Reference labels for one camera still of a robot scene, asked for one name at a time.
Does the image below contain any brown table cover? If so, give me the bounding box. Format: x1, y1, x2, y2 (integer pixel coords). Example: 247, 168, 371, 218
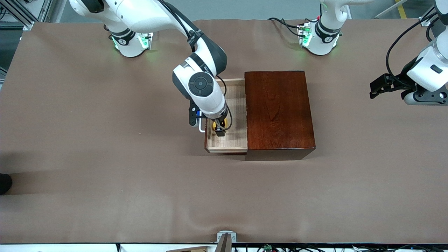
0, 19, 448, 244

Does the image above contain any grey camera post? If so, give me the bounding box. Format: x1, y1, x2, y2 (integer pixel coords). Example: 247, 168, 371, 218
215, 233, 232, 252

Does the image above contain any black shoe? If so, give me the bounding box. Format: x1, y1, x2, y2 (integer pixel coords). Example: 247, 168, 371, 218
0, 173, 13, 195

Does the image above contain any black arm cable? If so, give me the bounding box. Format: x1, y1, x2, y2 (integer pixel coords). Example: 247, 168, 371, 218
385, 10, 448, 88
157, 0, 234, 131

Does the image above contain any silver metal clamp bracket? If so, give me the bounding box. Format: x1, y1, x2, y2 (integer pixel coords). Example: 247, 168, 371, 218
217, 231, 237, 243

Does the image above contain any light wooden board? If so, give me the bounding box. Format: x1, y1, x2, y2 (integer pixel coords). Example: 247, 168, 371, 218
166, 246, 209, 252

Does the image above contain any dark red wooden cabinet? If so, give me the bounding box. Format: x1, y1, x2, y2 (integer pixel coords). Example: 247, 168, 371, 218
244, 70, 316, 161

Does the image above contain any black left base cable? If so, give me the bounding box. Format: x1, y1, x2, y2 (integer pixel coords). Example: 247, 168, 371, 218
268, 17, 317, 37

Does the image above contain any light wood drawer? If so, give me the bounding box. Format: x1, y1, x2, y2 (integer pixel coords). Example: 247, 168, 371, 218
205, 78, 248, 154

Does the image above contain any aluminium extrusion frame profile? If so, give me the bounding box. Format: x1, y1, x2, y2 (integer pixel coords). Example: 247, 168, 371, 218
0, 0, 53, 32
419, 0, 448, 27

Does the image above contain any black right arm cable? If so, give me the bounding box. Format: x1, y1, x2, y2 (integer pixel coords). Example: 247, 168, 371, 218
157, 0, 234, 131

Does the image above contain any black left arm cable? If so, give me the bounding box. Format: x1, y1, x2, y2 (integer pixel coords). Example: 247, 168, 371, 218
385, 10, 448, 88

